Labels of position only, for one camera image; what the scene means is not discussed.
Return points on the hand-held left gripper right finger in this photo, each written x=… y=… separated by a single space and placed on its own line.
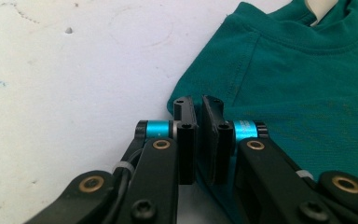
x=217 y=140

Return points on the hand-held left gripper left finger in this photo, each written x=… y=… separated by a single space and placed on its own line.
x=185 y=140

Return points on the green t-shirt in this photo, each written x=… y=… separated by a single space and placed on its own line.
x=292 y=93

